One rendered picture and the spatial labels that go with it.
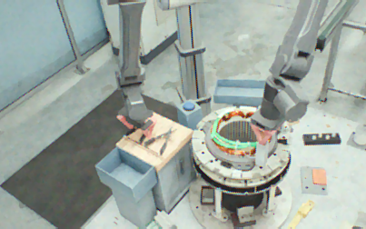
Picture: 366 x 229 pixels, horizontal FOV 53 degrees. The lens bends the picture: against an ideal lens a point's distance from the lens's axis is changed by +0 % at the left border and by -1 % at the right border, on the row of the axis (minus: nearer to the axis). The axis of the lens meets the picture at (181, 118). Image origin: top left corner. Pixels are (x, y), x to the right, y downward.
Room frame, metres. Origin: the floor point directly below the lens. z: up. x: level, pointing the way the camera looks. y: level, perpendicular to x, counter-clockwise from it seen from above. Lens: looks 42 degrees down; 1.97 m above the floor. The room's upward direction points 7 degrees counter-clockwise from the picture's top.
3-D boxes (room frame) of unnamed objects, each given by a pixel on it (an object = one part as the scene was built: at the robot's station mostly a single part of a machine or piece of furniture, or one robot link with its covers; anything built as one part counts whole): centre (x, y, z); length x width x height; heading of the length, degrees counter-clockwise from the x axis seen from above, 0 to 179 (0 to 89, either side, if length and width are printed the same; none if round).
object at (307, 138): (1.07, -0.58, 0.79); 0.15 x 0.05 x 0.02; 83
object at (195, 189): (0.84, -0.19, 0.80); 0.39 x 0.39 x 0.01
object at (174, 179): (0.92, 0.10, 0.91); 0.19 x 0.19 x 0.26; 48
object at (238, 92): (1.13, -0.27, 0.92); 0.25 x 0.11 x 0.28; 74
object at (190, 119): (1.10, -0.04, 0.91); 0.07 x 0.07 x 0.25; 30
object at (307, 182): (0.86, -0.48, 0.79); 0.12 x 0.09 x 0.02; 165
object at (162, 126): (0.92, 0.10, 1.05); 0.20 x 0.19 x 0.02; 138
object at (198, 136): (0.84, -0.19, 1.09); 0.32 x 0.32 x 0.01
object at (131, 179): (0.81, 0.20, 0.92); 0.17 x 0.11 x 0.28; 48
